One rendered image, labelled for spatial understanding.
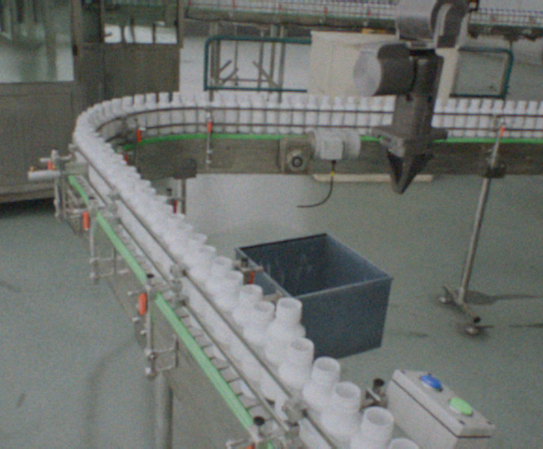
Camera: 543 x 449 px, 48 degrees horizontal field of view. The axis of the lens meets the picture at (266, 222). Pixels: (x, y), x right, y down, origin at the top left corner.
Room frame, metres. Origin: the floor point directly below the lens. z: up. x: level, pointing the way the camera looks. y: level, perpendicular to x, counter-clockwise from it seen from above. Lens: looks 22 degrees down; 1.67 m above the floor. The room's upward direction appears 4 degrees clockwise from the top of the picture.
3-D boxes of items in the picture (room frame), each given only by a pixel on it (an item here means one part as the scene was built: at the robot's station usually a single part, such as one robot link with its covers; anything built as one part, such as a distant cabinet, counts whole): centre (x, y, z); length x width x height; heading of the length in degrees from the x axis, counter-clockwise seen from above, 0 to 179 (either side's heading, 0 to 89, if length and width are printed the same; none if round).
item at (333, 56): (5.44, -0.87, 0.59); 1.10 x 0.62 x 1.18; 102
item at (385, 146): (0.89, -0.21, 1.42); 0.07 x 0.07 x 0.09; 37
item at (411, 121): (0.88, -0.20, 1.49); 0.10 x 0.07 x 0.07; 127
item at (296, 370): (0.77, -0.06, 1.08); 0.06 x 0.06 x 0.17
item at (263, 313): (0.87, -0.01, 1.08); 0.06 x 0.06 x 0.17
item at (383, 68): (0.86, -0.17, 1.58); 0.12 x 0.09 x 0.12; 122
